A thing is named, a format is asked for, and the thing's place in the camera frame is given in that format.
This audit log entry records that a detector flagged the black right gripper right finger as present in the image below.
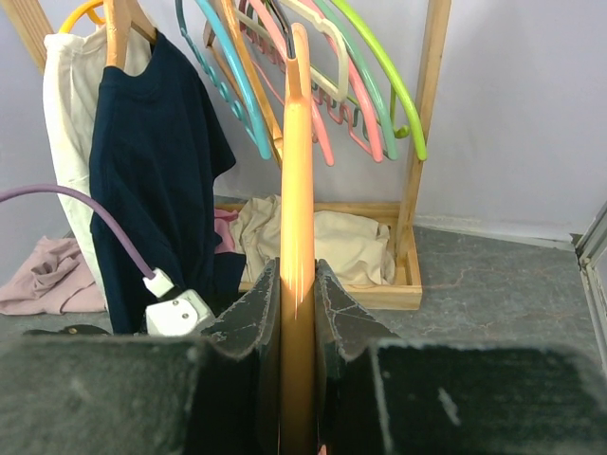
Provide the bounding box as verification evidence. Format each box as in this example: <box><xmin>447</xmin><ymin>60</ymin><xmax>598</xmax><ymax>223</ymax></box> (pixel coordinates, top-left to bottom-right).
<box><xmin>314</xmin><ymin>260</ymin><xmax>606</xmax><ymax>454</ymax></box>

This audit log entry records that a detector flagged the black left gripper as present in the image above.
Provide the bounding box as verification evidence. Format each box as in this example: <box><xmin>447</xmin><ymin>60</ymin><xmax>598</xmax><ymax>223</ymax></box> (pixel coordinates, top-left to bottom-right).
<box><xmin>23</xmin><ymin>324</ymin><xmax>110</xmax><ymax>337</ymax></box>

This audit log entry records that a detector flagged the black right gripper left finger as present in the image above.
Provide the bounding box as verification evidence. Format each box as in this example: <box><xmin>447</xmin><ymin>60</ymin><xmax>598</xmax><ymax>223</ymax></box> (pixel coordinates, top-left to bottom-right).
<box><xmin>1</xmin><ymin>261</ymin><xmax>280</xmax><ymax>454</ymax></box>

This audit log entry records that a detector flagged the peach orange plastic hanger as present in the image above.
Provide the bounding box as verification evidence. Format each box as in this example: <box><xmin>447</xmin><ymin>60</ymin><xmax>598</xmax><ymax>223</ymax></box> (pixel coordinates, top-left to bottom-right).
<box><xmin>270</xmin><ymin>1</ymin><xmax>319</xmax><ymax>454</ymax></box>

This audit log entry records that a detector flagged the turquoise plastic hanger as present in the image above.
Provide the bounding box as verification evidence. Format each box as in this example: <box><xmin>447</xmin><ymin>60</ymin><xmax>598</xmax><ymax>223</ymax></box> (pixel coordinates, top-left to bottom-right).
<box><xmin>175</xmin><ymin>0</ymin><xmax>272</xmax><ymax>159</ymax></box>

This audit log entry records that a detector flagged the wooden hanger with bar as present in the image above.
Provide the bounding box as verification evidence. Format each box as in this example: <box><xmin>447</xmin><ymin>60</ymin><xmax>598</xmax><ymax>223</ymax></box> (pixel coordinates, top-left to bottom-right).
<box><xmin>203</xmin><ymin>0</ymin><xmax>283</xmax><ymax>168</ymax></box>

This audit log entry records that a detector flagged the navy blue t shirt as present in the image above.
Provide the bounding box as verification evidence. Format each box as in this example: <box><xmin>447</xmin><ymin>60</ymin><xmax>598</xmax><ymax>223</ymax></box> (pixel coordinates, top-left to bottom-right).
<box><xmin>89</xmin><ymin>36</ymin><xmax>246</xmax><ymax>314</ymax></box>

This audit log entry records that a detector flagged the white printed t shirt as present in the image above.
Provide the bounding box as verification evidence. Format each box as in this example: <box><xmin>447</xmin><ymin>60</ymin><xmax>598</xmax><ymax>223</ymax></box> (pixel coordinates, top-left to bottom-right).
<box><xmin>42</xmin><ymin>23</ymin><xmax>157</xmax><ymax>309</ymax></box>

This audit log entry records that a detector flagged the pink plastic hanger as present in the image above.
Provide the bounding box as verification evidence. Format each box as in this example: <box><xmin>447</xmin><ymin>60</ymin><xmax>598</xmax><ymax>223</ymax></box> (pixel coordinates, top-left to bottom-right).
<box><xmin>281</xmin><ymin>1</ymin><xmax>384</xmax><ymax>163</ymax></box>
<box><xmin>250</xmin><ymin>0</ymin><xmax>334</xmax><ymax>166</ymax></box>

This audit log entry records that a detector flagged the cream plastic hanger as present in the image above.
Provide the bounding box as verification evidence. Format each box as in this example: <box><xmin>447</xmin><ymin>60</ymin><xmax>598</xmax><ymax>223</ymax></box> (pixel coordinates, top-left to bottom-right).
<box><xmin>236</xmin><ymin>0</ymin><xmax>349</xmax><ymax>102</ymax></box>

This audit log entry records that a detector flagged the wooden hanger under navy shirt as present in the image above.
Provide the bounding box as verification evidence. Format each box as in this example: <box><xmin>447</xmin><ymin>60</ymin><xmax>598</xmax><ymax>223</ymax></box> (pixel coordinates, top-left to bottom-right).
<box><xmin>103</xmin><ymin>0</ymin><xmax>157</xmax><ymax>69</ymax></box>

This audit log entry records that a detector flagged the mint green hanger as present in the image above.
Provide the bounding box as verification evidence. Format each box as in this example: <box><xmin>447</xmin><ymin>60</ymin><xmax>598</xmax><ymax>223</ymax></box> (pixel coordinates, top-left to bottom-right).
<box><xmin>314</xmin><ymin>0</ymin><xmax>399</xmax><ymax>160</ymax></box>

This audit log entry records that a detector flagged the lime green hanger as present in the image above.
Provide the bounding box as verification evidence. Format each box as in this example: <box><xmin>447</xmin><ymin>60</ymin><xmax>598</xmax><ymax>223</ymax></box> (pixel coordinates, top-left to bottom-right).
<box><xmin>333</xmin><ymin>0</ymin><xmax>428</xmax><ymax>161</ymax></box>

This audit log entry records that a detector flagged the mauve pink crumpled garment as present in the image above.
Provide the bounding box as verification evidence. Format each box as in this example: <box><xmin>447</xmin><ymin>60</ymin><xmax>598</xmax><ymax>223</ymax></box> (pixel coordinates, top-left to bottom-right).
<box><xmin>1</xmin><ymin>237</ymin><xmax>105</xmax><ymax>316</ymax></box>

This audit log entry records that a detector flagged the wooden clothes rack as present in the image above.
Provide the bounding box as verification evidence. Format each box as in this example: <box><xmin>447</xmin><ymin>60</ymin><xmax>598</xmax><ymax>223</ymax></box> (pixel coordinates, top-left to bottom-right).
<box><xmin>1</xmin><ymin>1</ymin><xmax>451</xmax><ymax>310</ymax></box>

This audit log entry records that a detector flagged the cream cloth in rack base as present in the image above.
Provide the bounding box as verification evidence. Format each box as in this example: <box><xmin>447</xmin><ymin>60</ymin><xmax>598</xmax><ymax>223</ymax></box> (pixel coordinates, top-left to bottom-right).
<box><xmin>230</xmin><ymin>195</ymin><xmax>395</xmax><ymax>285</ymax></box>

